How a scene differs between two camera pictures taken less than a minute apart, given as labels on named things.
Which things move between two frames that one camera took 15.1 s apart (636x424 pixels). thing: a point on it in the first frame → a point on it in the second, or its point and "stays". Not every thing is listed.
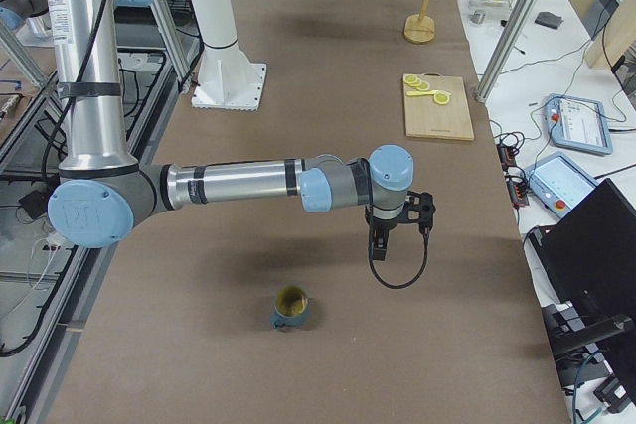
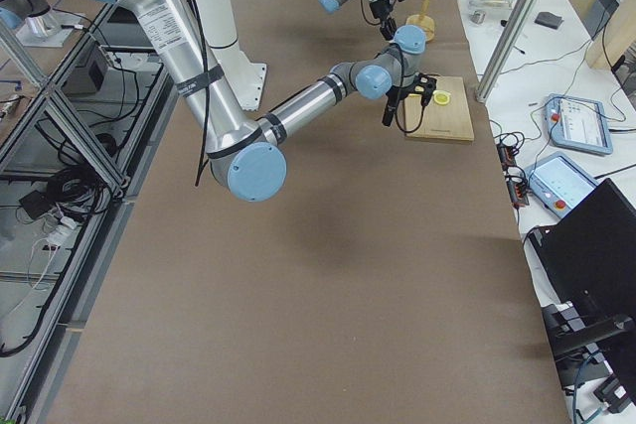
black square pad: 549,20 stays
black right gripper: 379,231 → 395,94
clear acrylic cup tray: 492,4 stays
